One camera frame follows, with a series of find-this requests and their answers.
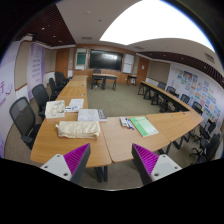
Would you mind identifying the black office chair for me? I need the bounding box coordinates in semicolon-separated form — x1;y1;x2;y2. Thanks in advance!
9;97;41;149
32;84;49;120

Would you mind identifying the white paper stack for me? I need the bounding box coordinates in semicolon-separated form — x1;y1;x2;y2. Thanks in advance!
78;109;99;121

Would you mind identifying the marker pens pack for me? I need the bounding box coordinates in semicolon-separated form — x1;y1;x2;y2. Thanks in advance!
120;117;134;129

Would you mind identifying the dark book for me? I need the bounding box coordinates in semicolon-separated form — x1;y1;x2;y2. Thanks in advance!
98;109;107;121

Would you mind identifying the near black office chair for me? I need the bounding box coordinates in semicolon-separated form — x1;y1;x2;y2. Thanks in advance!
9;97;41;149

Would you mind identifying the front teacher desk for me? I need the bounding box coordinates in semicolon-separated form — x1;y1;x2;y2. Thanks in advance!
91;73;117;90

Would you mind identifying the black chair right near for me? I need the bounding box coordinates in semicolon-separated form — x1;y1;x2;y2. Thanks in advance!
191;134;220;164

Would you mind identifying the white sheet on table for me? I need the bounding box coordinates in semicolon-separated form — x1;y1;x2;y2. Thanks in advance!
69;99;84;109

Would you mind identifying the green booklet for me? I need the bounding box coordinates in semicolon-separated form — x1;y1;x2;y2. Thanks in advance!
130;117;158;137

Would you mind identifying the large black wall screen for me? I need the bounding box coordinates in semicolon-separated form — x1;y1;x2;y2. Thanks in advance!
89;49;123;71

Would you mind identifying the folded beige towel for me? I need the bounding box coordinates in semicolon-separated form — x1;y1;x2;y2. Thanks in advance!
56;121;100;139

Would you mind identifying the right wooden table row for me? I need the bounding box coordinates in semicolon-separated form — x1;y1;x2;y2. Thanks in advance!
138;81;204;123

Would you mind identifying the left wooden table row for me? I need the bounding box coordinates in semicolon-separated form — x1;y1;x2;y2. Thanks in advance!
30;74;113;183

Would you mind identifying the wooden table row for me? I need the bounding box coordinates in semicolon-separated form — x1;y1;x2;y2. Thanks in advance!
30;74;113;183
138;81;204;123

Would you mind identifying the near wooden table right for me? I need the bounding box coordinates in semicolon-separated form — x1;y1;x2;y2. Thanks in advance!
101;111;204;163

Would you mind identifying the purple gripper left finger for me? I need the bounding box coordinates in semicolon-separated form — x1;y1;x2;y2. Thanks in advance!
41;144;91;184

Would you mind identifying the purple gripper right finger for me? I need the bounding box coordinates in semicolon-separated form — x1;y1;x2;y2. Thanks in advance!
132;144;181;185

